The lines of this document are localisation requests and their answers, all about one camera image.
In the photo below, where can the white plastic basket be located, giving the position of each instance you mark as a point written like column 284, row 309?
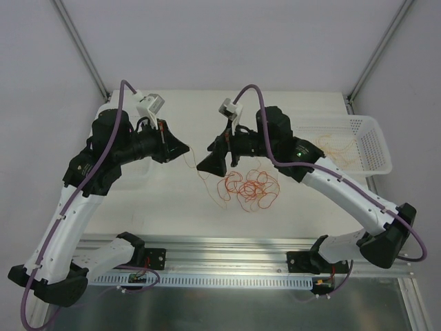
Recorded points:
column 355, row 143
column 133, row 175

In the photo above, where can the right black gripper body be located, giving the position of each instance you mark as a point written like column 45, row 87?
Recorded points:
column 229, row 149

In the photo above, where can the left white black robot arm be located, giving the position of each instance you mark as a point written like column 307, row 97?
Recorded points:
column 53, row 273

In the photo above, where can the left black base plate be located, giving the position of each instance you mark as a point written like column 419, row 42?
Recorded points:
column 152, row 258

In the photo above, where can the left white plastic basket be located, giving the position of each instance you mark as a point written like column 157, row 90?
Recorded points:
column 133, row 175

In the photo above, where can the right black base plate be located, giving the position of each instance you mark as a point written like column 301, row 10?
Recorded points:
column 312, row 263

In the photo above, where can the white slotted cable duct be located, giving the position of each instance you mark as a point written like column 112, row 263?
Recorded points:
column 279, row 282

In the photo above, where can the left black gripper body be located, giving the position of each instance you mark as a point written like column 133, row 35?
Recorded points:
column 162, row 144

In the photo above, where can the aluminium frame post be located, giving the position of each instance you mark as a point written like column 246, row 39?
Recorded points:
column 77, row 41
column 389, row 33

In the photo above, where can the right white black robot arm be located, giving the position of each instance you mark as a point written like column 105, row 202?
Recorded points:
column 385, row 225

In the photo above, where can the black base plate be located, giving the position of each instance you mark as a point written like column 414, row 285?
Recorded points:
column 312, row 263
column 152, row 258

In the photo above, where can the aluminium mounting rail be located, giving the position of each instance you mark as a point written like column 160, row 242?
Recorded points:
column 210, row 255

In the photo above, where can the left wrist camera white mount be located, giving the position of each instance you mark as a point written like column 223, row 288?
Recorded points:
column 148, row 107

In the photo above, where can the left aluminium frame post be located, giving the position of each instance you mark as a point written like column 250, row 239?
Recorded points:
column 77, row 41

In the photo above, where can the right aluminium frame post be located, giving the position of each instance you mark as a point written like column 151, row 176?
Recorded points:
column 389, row 33

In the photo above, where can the right white plastic basket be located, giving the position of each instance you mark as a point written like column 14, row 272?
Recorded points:
column 355, row 143

